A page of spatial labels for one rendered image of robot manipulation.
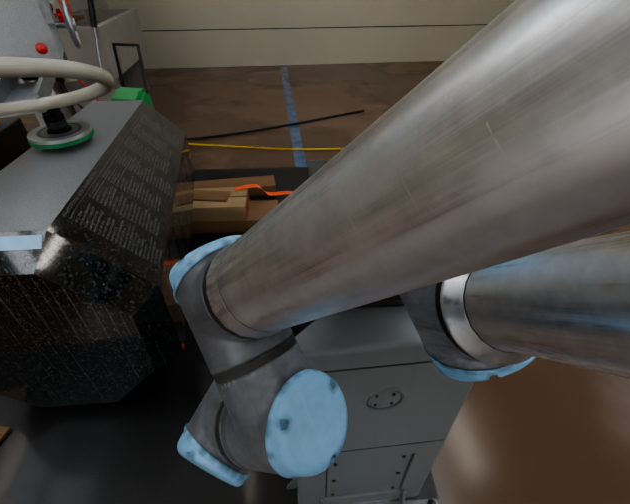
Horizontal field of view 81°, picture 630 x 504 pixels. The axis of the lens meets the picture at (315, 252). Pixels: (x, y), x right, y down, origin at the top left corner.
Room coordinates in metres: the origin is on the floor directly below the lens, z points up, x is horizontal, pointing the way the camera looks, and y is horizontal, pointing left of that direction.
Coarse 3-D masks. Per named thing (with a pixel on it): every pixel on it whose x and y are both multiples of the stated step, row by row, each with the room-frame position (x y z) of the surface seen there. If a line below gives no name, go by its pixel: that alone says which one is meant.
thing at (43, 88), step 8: (64, 56) 1.57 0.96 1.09; (0, 80) 1.12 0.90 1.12; (8, 80) 1.20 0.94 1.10; (16, 80) 1.30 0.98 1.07; (40, 80) 1.10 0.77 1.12; (48, 80) 1.20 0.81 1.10; (0, 88) 1.09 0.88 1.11; (8, 88) 1.16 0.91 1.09; (16, 88) 1.20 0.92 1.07; (24, 88) 1.20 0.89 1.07; (32, 88) 1.20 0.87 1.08; (40, 88) 1.03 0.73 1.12; (48, 88) 1.14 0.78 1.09; (0, 96) 1.05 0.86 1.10; (8, 96) 1.11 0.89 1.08; (16, 96) 1.11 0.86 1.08; (24, 96) 1.11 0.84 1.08; (32, 96) 1.11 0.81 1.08; (40, 96) 0.99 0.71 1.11; (32, 112) 0.97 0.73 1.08; (40, 112) 0.97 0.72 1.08
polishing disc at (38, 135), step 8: (72, 120) 1.46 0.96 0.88; (80, 120) 1.46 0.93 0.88; (40, 128) 1.38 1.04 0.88; (72, 128) 1.38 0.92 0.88; (80, 128) 1.38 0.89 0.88; (88, 128) 1.38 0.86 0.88; (32, 136) 1.30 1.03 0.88; (40, 136) 1.30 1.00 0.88; (48, 136) 1.30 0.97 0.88; (56, 136) 1.30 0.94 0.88; (64, 136) 1.30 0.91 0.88; (72, 136) 1.30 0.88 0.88; (80, 136) 1.32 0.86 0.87; (40, 144) 1.26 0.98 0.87; (48, 144) 1.26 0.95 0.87
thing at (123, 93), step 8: (120, 72) 3.05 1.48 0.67; (144, 72) 3.01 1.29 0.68; (120, 80) 3.04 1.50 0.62; (144, 80) 3.00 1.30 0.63; (120, 88) 2.98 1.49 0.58; (128, 88) 2.97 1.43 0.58; (136, 88) 2.96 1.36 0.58; (112, 96) 2.89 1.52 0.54; (120, 96) 2.88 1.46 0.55; (128, 96) 2.87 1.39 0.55; (136, 96) 2.86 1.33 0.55; (144, 96) 2.90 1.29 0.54; (152, 104) 2.97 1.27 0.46
